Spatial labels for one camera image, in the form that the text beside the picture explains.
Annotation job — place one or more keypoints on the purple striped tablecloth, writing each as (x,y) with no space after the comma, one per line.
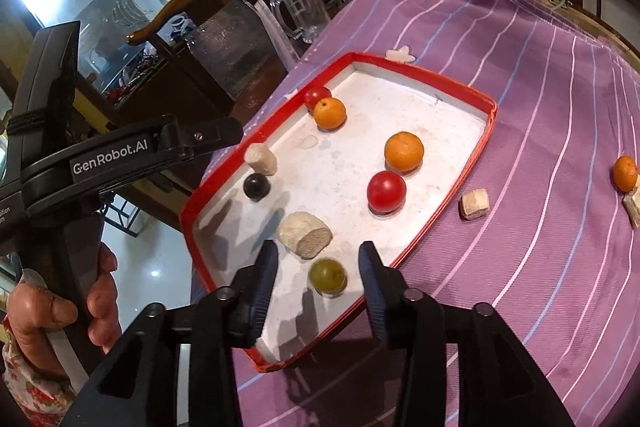
(525,257)

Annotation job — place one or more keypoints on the small red cherry tomato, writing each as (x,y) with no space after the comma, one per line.
(316,95)

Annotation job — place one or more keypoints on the textured glass pitcher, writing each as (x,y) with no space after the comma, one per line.
(230,52)

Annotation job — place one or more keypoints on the small pale sugarcane chunk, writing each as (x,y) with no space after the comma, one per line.
(474,204)

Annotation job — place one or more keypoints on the person's left forearm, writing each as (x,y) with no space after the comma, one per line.
(30,397)

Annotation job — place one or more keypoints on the fibrous sugarcane chunk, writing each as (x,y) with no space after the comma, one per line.
(633,206)

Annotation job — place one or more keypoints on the large orange mandarin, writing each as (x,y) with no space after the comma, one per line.
(404,151)

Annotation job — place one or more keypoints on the green grape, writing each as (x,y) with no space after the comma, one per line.
(327,277)

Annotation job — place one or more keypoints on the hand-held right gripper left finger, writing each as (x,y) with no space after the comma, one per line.
(262,289)

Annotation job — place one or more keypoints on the large red cherry tomato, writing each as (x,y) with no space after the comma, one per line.
(386,192)

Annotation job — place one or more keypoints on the person's left hand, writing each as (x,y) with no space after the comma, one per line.
(37,322)

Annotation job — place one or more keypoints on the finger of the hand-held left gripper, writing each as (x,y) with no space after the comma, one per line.
(210,133)

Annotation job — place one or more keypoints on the small orange with stem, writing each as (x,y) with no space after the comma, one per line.
(330,114)

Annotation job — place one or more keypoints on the red tray with white inside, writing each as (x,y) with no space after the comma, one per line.
(425,117)

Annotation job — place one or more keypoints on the clear glass beer mug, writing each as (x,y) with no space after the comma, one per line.
(300,7)

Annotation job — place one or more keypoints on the dark purple grape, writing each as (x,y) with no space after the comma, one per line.
(256,187)

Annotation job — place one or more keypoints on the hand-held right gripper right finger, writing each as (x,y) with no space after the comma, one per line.
(372,292)

